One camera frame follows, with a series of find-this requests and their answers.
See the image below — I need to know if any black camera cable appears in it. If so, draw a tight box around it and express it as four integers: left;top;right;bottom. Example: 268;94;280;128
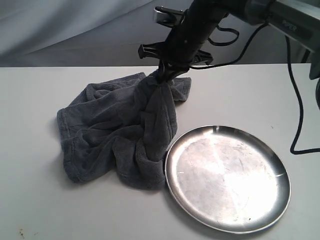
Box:
189;14;320;155

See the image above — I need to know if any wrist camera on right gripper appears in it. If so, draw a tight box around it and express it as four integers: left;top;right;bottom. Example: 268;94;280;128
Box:
153;6;185;28

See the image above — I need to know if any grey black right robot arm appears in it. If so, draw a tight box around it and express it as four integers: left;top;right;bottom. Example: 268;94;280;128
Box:
138;0;320;83

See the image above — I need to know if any grey-blue fleece towel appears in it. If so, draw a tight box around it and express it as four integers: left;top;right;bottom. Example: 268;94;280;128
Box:
56;72;192;190

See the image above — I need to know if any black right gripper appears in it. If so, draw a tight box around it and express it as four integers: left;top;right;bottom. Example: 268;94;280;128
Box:
138;0;246;84

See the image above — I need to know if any black stand pole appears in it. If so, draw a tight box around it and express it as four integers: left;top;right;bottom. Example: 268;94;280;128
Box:
300;48;311;64

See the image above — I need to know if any grey backdrop cloth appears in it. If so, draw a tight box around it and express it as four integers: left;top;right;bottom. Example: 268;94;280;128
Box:
0;0;320;68

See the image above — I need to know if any round stainless steel plate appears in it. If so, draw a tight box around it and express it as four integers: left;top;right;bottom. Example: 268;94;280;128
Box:
164;125;292;235

